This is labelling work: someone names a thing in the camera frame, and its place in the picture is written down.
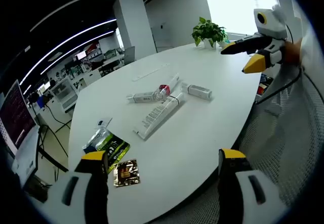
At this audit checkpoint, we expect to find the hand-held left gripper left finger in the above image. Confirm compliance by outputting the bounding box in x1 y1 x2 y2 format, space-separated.
44 150 110 224

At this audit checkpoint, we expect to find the computer monitor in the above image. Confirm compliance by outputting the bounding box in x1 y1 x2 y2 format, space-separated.
0 79 40 159

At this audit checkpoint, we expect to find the person's right hand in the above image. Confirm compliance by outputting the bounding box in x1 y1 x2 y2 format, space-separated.
283 38 304 64

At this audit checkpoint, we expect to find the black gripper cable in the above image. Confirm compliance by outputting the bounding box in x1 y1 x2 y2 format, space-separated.
254 24 304 106

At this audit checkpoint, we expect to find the grey chair back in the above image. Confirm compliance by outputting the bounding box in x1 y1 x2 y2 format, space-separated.
123 46 136 66

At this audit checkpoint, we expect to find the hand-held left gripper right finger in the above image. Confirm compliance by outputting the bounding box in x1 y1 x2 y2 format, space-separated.
217 147 288 224

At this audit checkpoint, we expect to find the square white skincare bottle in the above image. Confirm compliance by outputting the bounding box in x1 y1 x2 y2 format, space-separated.
181 81 214 101

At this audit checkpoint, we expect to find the green potted plant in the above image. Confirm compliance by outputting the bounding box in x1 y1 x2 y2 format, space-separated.
191 16 228 50

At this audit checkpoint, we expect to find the red-collared white skincare bottle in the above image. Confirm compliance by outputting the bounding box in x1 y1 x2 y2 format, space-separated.
155 73 181 101

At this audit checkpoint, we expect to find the long white skincare tube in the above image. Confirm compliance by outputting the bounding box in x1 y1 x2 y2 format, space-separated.
132 92 185 142

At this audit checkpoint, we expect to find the red orange box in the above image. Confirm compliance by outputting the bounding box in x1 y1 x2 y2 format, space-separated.
256 81 269 96

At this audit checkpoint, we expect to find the gold foil skincare sachet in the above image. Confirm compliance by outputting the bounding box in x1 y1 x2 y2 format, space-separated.
112 159 142 187

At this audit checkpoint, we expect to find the green skincare pouch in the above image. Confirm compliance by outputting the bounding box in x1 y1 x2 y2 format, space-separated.
82 127 131 174

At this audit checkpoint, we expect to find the bright window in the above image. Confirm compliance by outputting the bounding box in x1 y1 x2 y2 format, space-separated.
204 0 279 35

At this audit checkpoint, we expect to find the white square pillar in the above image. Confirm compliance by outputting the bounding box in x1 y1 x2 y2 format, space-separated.
113 0 158 63

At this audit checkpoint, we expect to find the person's white shirt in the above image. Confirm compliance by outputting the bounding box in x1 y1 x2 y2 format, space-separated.
272 0 323 88

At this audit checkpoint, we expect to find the clear-capped white skincare bottle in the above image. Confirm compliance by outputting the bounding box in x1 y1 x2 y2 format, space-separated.
126 90 159 104

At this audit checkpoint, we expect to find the white glass-front cabinet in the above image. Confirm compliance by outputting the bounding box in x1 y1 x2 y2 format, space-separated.
50 76 78 114

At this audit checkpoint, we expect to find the white standing desk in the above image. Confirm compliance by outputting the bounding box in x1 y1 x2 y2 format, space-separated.
11 124 70 188

